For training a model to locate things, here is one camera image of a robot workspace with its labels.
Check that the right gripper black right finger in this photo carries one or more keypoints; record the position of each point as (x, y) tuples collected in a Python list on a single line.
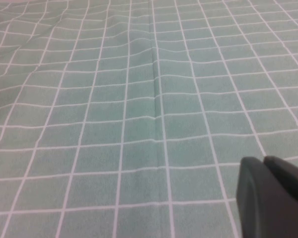
[(288, 173)]

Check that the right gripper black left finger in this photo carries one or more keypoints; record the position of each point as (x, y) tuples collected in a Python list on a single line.
[(263, 203)]

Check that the green white grid tablecloth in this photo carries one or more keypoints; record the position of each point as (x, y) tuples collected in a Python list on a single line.
[(129, 119)]

